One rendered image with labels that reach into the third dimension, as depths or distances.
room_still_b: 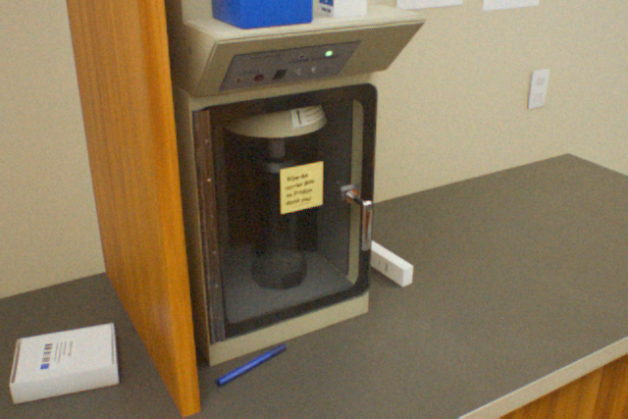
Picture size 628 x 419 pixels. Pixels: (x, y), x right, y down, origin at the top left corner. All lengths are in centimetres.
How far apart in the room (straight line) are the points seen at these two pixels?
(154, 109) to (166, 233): 17
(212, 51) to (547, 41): 134
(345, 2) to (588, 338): 74
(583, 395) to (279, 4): 93
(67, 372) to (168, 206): 37
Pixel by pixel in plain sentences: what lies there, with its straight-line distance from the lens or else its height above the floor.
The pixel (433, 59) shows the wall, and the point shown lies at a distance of 170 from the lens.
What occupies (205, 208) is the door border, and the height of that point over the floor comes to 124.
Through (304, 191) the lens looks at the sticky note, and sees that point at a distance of 103.
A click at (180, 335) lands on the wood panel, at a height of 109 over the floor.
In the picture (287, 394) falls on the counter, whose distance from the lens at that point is 106.
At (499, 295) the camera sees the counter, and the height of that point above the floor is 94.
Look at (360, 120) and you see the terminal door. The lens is 104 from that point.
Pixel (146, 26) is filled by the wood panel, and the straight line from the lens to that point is 78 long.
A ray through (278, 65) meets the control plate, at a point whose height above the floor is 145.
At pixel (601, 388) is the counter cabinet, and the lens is 140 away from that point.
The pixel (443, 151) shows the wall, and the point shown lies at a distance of 181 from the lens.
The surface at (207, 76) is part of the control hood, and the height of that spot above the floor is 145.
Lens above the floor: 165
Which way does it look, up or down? 23 degrees down
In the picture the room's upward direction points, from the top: straight up
